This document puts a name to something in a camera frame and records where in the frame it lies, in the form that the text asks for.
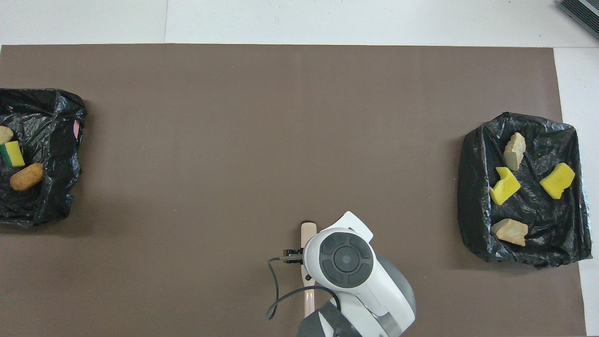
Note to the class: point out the orange-brown foam cylinder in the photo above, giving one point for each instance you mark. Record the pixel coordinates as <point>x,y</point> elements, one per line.
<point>27,177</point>

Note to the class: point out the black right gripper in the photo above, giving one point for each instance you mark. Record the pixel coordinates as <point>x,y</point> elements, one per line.
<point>296,256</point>

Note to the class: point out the green and yellow sponge piece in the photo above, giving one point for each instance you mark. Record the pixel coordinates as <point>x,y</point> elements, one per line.
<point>504,188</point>

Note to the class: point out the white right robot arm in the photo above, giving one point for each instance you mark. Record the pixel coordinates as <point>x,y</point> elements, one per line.
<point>355,281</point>

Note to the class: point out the yellow curved sponge wedge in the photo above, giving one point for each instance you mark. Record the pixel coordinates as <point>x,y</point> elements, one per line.
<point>14,154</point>

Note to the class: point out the tan foam chunk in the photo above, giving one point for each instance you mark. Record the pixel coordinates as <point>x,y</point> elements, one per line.
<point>4,135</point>

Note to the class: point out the brown table mat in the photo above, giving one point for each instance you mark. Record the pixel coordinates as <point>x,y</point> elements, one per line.
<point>281,140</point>

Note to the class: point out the pale beige foam chunk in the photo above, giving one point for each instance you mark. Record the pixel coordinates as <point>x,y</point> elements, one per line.
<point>510,232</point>
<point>514,150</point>

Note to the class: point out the black bagged bin pink spot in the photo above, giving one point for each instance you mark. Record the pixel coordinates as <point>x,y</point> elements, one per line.
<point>56,140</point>

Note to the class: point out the beige hand brush black bristles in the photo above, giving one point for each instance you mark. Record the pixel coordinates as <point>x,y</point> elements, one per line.
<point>309,299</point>

